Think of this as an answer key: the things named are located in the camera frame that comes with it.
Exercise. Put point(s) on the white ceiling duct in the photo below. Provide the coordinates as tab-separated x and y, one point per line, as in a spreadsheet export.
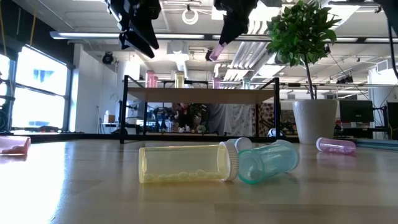
177	49

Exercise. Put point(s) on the large window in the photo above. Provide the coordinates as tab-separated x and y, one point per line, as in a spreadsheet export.
40	93

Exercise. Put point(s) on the wooden shelf black metal frame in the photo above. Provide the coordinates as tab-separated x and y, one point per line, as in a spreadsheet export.
199	95

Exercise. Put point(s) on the black computer monitor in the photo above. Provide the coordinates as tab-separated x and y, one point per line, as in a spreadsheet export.
356	110
393	118

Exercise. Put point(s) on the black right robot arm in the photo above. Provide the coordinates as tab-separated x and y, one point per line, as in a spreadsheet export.
392	7

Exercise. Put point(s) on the white plant pot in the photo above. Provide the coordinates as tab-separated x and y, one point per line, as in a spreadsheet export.
314	121

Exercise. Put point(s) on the black and white ball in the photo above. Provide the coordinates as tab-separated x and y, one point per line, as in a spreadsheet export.
273	133

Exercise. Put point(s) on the yellow pill bottle white cap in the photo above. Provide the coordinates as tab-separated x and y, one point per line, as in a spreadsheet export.
186	161
179	80

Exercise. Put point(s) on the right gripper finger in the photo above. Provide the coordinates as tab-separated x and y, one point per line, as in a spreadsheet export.
234	28

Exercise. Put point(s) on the patterned hanging cloth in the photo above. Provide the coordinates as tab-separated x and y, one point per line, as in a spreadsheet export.
233	119

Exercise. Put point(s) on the pink pill bottle white cap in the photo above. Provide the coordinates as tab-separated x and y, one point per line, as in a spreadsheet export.
337	146
216	52
216	83

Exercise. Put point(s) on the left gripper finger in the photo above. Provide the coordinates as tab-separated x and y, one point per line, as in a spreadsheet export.
138	45
150	31

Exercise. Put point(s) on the cardboard box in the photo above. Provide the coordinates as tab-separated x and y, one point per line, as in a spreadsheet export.
109	119

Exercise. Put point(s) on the green leafy plant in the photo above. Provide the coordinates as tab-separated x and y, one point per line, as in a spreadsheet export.
298	31

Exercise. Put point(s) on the red pill bottle white cap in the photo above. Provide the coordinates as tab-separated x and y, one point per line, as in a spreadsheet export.
150	80
14	145

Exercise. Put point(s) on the black round ceiling speaker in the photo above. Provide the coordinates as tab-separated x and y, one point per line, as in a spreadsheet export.
207	55
108	58

